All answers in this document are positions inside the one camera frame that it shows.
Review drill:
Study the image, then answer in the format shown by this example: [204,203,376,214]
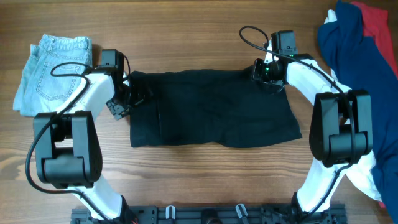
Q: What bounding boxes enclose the folded light blue jeans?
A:
[12,34,93,116]

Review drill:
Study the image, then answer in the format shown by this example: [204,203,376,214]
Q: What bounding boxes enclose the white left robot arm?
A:
[25,65,139,223]

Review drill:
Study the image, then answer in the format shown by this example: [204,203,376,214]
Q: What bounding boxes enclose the white garment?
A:
[324,9,381,201]

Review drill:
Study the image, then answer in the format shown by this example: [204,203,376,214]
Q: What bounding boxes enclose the red garment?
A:
[351,1,397,77]

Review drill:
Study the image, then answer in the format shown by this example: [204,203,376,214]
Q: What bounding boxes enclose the navy blue garment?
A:
[318,1,397,222]

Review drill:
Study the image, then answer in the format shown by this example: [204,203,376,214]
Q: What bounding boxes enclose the black t-shirt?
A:
[130,67,302,148]

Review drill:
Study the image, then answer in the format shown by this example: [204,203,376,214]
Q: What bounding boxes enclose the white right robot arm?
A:
[251,54,377,223]

